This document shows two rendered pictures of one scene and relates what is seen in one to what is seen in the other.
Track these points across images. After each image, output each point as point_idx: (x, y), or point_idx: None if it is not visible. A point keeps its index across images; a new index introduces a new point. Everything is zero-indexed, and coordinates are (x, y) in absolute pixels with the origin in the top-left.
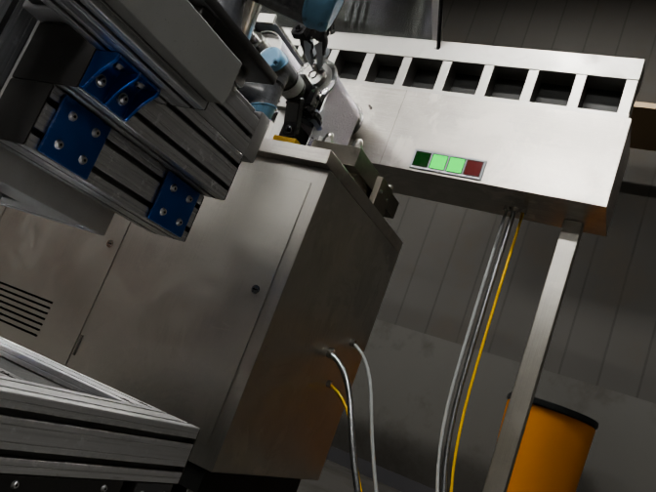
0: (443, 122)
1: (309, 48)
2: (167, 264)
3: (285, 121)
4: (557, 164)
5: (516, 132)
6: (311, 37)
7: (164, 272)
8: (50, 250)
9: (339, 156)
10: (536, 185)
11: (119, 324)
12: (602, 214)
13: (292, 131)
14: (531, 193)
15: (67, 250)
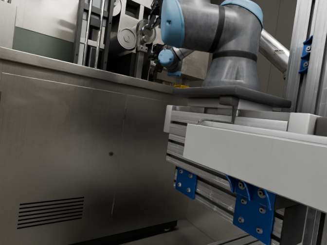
0: (161, 43)
1: (154, 19)
2: (148, 154)
3: (158, 65)
4: (194, 65)
5: None
6: (158, 15)
7: (148, 159)
8: (64, 169)
9: (169, 78)
10: (190, 73)
11: (133, 189)
12: (200, 80)
13: (160, 70)
14: (189, 75)
15: (80, 165)
